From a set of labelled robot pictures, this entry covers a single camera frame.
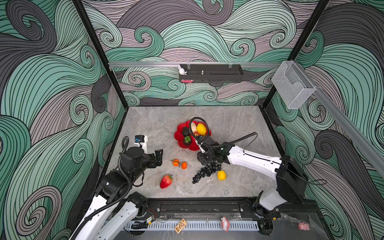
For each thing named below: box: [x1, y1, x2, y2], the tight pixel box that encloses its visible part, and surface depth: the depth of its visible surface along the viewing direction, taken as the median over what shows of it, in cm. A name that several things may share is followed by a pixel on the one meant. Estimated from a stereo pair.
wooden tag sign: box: [174, 218, 188, 234], surface depth 70 cm
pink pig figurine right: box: [298, 222, 310, 231], surface depth 68 cm
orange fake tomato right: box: [181, 161, 188, 170], surface depth 88 cm
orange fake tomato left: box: [172, 158, 180, 167], surface depth 89 cm
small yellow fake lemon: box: [217, 170, 228, 181], surface depth 83 cm
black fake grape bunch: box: [192, 161, 222, 184], surface depth 85 cm
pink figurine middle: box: [220, 216, 230, 233], surface depth 66 cm
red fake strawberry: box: [160, 174, 173, 189], surface depth 82 cm
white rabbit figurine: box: [177, 64, 187, 75], surface depth 87 cm
